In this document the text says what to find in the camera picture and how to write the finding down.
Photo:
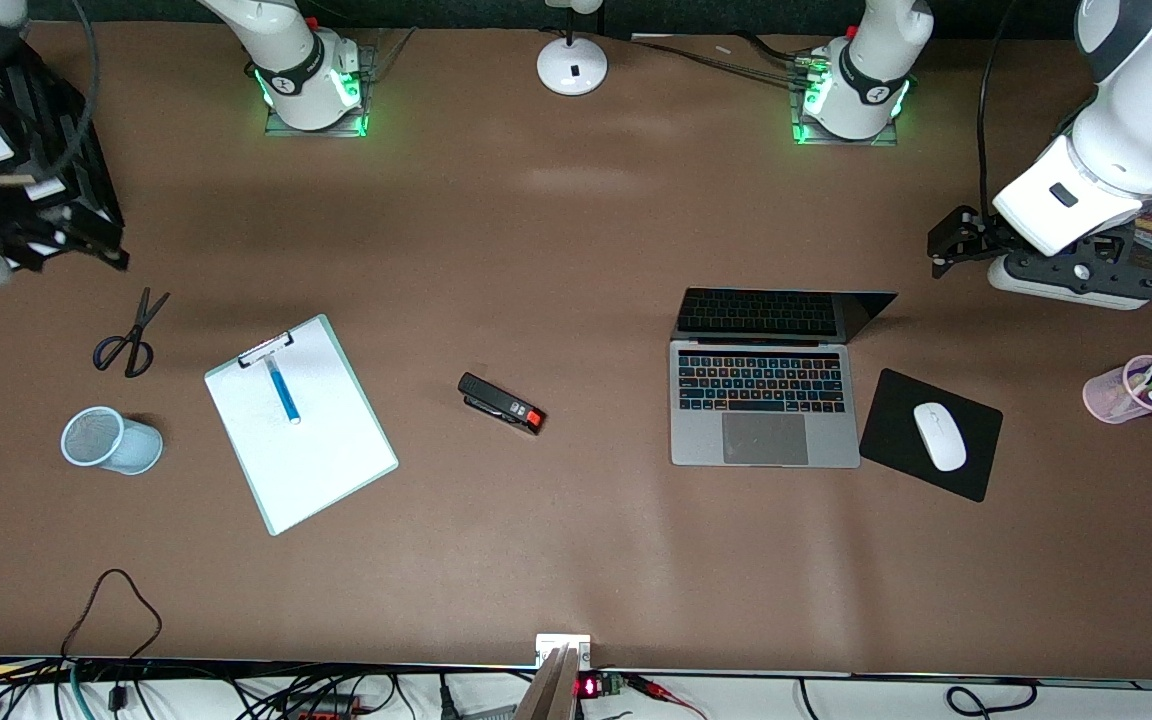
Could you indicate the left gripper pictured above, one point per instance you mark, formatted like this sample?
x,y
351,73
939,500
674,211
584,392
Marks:
x,y
976,236

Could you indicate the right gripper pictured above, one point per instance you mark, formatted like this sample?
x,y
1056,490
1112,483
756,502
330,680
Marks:
x,y
36,145

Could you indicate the silver laptop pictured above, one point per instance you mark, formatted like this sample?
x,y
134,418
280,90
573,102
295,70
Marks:
x,y
766,440

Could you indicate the blue marker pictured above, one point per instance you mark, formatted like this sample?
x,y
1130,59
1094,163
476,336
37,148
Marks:
x,y
283,392

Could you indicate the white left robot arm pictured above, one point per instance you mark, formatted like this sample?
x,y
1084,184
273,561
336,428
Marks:
x,y
1146,110

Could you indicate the black stacked paper tray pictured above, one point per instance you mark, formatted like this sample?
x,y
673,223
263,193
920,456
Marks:
x,y
66,170

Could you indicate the black scissors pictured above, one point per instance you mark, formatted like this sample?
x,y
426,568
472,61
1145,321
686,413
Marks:
x,y
139,325

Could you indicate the white computer mouse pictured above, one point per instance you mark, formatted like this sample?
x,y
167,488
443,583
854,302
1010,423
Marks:
x,y
940,437

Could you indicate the black mouse pad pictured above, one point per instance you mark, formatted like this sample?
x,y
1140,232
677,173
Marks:
x,y
891,430

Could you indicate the pink translucent pen cup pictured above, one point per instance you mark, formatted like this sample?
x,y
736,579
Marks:
x,y
1106,395

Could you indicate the light blue mesh pen cup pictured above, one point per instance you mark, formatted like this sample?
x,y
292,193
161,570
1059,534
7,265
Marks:
x,y
131,445

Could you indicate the pale green clipboard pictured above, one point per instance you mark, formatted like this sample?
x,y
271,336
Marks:
x,y
336,350

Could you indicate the white paper sheet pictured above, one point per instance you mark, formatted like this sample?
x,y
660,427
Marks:
x,y
326,450

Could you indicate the white round lamp base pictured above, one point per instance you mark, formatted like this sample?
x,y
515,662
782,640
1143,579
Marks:
x,y
572,66

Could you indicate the black stapler with red tip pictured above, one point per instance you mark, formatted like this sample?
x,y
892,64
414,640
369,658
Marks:
x,y
501,403

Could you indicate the white small box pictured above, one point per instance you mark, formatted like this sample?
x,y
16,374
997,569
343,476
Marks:
x,y
551,642

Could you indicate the red display circuit board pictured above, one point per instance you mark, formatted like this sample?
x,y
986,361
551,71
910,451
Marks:
x,y
596,686

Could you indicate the wooden bars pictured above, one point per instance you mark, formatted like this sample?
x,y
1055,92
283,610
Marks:
x,y
551,690

